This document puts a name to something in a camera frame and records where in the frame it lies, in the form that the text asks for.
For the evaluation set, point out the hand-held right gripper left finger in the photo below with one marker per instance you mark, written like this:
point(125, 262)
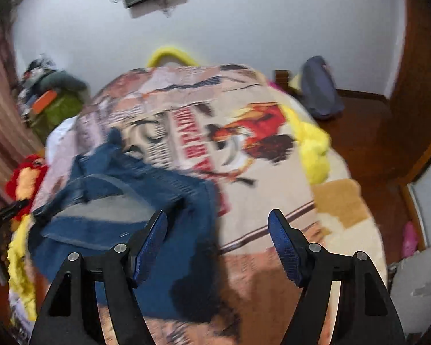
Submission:
point(149, 248)

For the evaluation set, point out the orange box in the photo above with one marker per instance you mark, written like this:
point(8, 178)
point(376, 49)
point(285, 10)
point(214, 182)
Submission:
point(43, 102)

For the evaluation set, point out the pink toy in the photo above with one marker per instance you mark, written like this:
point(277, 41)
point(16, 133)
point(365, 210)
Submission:
point(409, 239)

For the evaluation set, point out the white cloth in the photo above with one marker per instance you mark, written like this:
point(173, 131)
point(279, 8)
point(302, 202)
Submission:
point(59, 138)

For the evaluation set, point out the grey-blue bag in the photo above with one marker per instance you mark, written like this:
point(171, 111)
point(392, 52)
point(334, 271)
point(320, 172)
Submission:
point(321, 88)

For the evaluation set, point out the red and yellow plush toy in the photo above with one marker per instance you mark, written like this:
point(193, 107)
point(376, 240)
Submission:
point(23, 183)

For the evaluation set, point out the wooden bed post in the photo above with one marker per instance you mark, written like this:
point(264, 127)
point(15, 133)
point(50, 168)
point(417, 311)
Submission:
point(282, 79)

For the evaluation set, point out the beige plush blanket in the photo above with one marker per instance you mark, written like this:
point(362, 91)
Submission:
point(344, 201)

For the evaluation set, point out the printed blanket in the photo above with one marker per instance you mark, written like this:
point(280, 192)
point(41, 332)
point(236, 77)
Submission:
point(208, 115)

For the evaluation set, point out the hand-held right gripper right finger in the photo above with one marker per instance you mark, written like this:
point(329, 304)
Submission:
point(285, 246)

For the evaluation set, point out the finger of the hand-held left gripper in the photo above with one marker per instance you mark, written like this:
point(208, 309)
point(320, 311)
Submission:
point(10, 211)

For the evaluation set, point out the white plastic object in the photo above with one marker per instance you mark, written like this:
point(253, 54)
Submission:
point(420, 287)

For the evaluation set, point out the blue denim jacket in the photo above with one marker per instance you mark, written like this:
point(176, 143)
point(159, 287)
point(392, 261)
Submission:
point(129, 194)

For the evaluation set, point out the pile of clothes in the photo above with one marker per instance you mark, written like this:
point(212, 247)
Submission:
point(34, 75)

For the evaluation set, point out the striped red curtain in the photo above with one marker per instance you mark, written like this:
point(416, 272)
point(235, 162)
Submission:
point(0, 122)

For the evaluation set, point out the wooden door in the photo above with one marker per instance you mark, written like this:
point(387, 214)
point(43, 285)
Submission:
point(420, 50)

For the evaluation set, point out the grey pillow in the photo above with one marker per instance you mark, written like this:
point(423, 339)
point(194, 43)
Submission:
point(66, 80)

